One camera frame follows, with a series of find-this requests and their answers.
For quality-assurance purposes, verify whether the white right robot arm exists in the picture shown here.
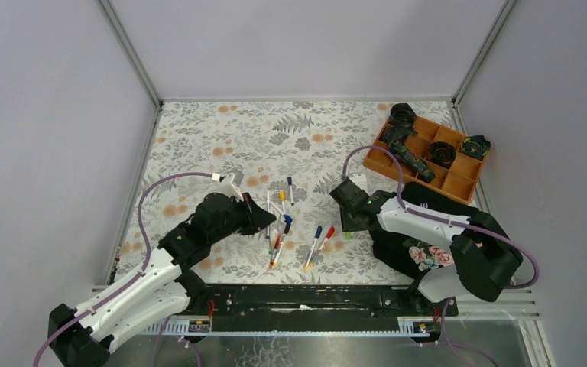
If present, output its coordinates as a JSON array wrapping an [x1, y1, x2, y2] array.
[[330, 179, 524, 303]]

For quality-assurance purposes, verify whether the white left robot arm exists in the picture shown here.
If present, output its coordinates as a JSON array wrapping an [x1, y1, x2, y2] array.
[[48, 193, 277, 366]]

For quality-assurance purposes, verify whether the white slotted cable duct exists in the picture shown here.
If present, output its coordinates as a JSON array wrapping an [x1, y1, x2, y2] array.
[[143, 317, 430, 338]]

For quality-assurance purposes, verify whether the black floral cloth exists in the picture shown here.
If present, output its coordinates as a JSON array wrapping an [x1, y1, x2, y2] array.
[[370, 182, 478, 278]]

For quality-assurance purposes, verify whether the dark patterned fabric roll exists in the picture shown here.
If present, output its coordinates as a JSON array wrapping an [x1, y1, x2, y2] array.
[[380, 125, 436, 183]]

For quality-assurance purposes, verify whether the dark rolled fabric flower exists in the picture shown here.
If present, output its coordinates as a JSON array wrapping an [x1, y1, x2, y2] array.
[[388, 102, 417, 126]]

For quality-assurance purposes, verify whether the dark green rolled flower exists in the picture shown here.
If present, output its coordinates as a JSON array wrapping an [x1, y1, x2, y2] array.
[[459, 135, 491, 161]]

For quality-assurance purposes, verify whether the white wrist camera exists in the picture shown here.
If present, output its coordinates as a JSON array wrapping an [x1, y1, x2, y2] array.
[[347, 173, 368, 192], [211, 169, 244, 201]]

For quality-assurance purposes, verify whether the wooden compartment tray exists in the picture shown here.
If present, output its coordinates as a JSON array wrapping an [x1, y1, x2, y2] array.
[[363, 116, 491, 204]]

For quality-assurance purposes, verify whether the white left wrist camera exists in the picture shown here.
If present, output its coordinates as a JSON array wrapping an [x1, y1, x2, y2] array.
[[211, 169, 244, 201]]

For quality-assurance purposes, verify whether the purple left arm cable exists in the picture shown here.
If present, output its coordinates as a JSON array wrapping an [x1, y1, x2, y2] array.
[[32, 172, 221, 367]]

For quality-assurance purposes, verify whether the white pen yellow cap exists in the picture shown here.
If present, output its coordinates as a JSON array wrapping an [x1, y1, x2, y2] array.
[[279, 190, 287, 214]]

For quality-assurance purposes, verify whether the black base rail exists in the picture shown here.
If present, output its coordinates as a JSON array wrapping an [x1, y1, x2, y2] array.
[[175, 271, 458, 333]]

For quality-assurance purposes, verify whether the dark rolled flower in tray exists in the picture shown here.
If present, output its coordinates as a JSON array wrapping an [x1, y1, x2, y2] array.
[[426, 141, 456, 169]]

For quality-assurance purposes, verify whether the clear pen orange end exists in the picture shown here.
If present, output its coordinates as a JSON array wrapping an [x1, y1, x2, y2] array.
[[268, 233, 282, 269]]

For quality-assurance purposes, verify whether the floral patterned table mat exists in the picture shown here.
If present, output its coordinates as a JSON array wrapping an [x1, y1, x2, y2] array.
[[115, 102, 410, 284]]

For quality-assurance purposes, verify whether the white pen blue end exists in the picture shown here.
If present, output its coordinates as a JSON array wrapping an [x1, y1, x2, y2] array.
[[303, 226, 323, 271]]

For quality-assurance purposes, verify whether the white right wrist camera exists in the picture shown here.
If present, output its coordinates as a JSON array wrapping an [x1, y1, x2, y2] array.
[[347, 173, 368, 192]]

